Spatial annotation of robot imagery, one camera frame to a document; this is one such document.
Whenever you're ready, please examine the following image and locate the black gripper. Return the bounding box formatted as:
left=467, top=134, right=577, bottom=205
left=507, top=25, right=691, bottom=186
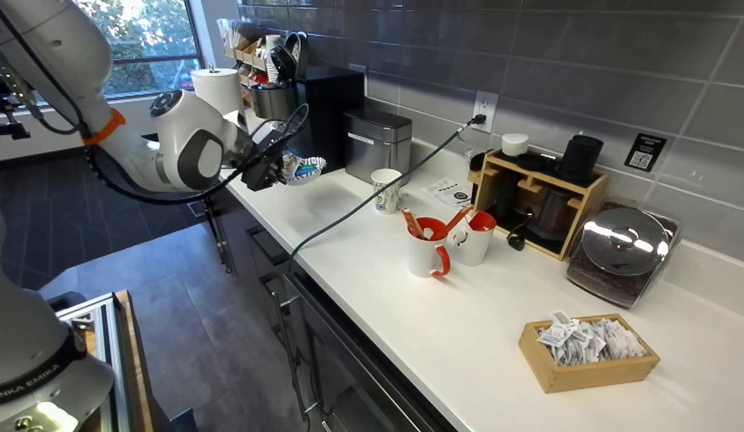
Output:
left=236, top=120, right=299, bottom=193

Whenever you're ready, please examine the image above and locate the black coffee machine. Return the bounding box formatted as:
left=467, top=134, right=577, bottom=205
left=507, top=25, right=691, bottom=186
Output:
left=249, top=65, right=368, bottom=175

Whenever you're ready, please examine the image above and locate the dark base cabinet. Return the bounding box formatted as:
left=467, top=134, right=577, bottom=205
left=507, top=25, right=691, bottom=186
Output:
left=213, top=186, right=327, bottom=432

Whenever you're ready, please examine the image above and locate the stainless steel box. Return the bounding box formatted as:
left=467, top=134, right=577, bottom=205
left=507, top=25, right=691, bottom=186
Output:
left=342, top=107, right=415, bottom=186

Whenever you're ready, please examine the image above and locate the white printed paper cup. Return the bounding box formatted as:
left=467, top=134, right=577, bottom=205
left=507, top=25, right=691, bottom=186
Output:
left=371, top=166, right=407, bottom=215

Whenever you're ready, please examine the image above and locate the red flat stick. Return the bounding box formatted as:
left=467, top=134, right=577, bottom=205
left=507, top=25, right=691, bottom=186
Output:
left=399, top=205, right=428, bottom=242

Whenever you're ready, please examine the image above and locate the white mug red inside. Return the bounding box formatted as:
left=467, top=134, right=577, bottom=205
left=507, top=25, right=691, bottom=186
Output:
left=449, top=205, right=500, bottom=268
left=407, top=215, right=456, bottom=280

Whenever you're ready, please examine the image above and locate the red gold-printed stick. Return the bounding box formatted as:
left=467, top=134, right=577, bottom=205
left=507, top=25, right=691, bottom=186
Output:
left=441, top=204, right=476, bottom=239

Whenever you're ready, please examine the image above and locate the small white cup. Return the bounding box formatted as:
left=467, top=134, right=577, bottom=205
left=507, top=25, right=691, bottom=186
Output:
left=500, top=132, right=530, bottom=158

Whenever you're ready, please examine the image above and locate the dark glass jar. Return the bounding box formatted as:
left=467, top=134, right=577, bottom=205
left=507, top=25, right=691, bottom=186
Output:
left=539, top=186, right=578, bottom=244

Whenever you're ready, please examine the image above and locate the black cylindrical container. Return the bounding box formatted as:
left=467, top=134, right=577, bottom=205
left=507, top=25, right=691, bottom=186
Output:
left=555, top=132, right=605, bottom=186

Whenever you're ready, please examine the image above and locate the wooden countertop shelf organizer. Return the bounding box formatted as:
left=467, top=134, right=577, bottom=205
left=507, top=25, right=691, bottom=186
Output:
left=469, top=149, right=612, bottom=264

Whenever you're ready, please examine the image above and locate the white sugar packets pile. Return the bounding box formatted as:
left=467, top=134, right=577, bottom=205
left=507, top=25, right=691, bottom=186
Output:
left=535, top=308, right=650, bottom=370

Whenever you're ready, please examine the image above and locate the wooden packet box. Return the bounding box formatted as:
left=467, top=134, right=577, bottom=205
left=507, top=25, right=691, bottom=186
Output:
left=517, top=311, right=663, bottom=396

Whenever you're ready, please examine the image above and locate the dark green power cable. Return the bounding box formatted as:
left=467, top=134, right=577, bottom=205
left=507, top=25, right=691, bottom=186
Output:
left=283, top=113, right=493, bottom=268

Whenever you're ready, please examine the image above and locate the white wall outlet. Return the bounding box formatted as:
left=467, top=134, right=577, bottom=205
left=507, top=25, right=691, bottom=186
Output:
left=471, top=88, right=501, bottom=134

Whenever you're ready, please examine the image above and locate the aluminium frame robot cart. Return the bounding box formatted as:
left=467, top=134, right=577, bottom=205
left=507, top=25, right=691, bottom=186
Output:
left=48, top=287, right=162, bottom=432

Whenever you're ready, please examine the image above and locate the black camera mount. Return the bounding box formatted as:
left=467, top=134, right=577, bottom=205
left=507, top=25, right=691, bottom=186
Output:
left=0, top=72, right=31, bottom=144

